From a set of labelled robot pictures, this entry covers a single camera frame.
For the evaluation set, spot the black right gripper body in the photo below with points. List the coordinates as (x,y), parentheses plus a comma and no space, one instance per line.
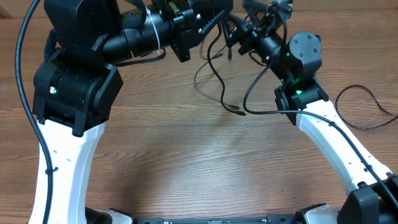
(266,46)

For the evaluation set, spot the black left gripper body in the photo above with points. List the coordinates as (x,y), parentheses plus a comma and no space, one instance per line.
(180,33)

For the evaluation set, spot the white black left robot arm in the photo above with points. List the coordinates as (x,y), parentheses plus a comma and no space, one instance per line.
(79,80)

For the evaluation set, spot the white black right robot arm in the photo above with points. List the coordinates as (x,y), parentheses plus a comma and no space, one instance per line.
(369,185)

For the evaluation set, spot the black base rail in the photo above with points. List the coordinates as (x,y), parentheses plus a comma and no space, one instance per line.
(217,221)

